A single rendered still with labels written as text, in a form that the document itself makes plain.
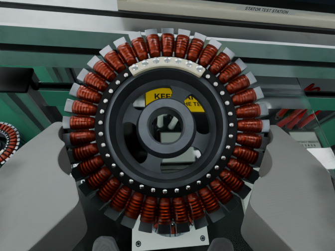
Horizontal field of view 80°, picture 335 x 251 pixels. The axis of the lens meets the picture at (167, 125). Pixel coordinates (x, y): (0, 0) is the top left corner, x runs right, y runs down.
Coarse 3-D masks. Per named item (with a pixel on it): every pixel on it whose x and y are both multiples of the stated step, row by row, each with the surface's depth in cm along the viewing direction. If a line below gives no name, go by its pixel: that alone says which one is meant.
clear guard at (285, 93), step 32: (288, 96) 22; (128, 128) 18; (160, 128) 18; (288, 128) 20; (320, 128) 21; (192, 160) 17; (320, 160) 19; (96, 224) 14; (192, 224) 15; (224, 224) 15
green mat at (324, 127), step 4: (332, 120) 64; (324, 124) 62; (328, 124) 63; (332, 124) 63; (324, 128) 62; (328, 128) 62; (332, 128) 62; (324, 132) 61; (328, 132) 61; (332, 132) 61; (328, 136) 60; (332, 136) 61; (328, 140) 60; (332, 140) 60; (332, 144) 59
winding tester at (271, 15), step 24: (120, 0) 17; (144, 0) 17; (168, 0) 17; (192, 0) 17; (216, 0) 17; (240, 0) 18; (264, 0) 18; (288, 0) 18; (288, 24) 20; (312, 24) 20
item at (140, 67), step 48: (144, 48) 11; (192, 48) 11; (96, 96) 11; (192, 96) 13; (240, 96) 11; (96, 144) 11; (144, 144) 11; (192, 144) 13; (240, 144) 11; (96, 192) 10; (144, 192) 10; (192, 192) 10; (240, 192) 10
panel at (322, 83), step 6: (78, 72) 41; (300, 78) 47; (306, 78) 48; (312, 78) 48; (318, 78) 48; (306, 84) 50; (318, 84) 50; (324, 84) 50; (330, 84) 50; (306, 90) 52; (324, 90) 52; (330, 90) 53
